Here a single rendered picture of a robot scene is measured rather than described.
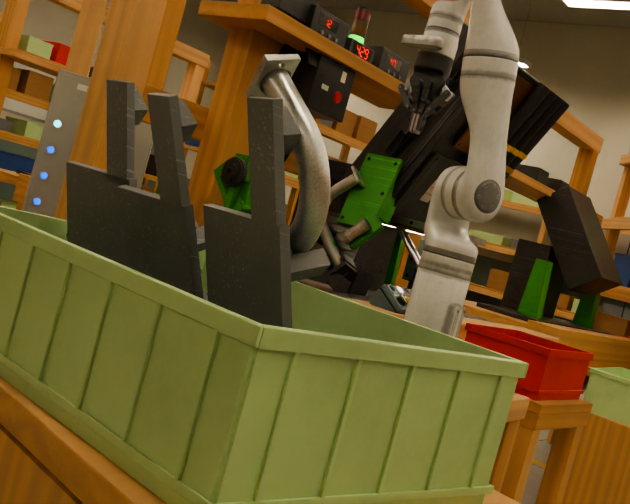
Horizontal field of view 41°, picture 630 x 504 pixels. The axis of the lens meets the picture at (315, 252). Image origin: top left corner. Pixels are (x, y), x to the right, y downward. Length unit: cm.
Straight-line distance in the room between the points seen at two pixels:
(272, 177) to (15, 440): 39
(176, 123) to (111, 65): 112
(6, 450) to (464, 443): 48
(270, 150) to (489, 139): 69
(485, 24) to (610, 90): 1033
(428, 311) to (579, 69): 1065
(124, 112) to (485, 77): 62
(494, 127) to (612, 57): 1048
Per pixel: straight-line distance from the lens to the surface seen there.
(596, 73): 1187
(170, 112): 89
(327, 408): 74
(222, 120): 225
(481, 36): 143
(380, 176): 222
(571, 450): 220
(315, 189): 79
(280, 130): 77
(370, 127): 897
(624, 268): 592
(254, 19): 216
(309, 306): 118
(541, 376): 193
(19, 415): 92
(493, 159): 141
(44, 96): 978
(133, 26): 201
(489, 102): 141
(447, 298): 141
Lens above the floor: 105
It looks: 2 degrees down
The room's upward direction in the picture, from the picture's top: 15 degrees clockwise
